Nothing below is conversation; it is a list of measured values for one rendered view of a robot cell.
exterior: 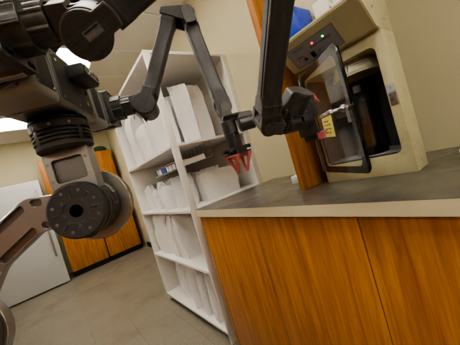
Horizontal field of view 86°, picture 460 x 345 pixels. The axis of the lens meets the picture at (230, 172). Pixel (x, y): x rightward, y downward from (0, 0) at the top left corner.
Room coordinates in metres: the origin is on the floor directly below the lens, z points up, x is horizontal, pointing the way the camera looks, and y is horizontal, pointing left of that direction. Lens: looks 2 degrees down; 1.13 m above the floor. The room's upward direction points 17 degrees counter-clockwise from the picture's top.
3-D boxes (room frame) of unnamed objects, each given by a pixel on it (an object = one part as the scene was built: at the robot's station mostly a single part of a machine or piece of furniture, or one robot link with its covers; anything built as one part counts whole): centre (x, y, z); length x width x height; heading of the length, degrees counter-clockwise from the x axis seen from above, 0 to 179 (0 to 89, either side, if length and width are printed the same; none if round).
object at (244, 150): (0.95, -0.06, 1.14); 0.07 x 0.07 x 0.09; 37
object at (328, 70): (0.86, -0.39, 1.19); 0.30 x 0.01 x 0.40; 2
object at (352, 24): (0.87, -0.44, 1.46); 0.32 x 0.11 x 0.10; 37
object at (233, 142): (0.95, -0.05, 1.21); 0.10 x 0.07 x 0.07; 127
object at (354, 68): (0.95, -0.58, 1.34); 0.18 x 0.18 x 0.05
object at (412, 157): (0.98, -0.58, 1.33); 0.32 x 0.25 x 0.77; 37
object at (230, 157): (0.94, -0.04, 1.14); 0.07 x 0.07 x 0.09; 37
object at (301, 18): (0.94, -0.39, 1.56); 0.10 x 0.10 x 0.09; 37
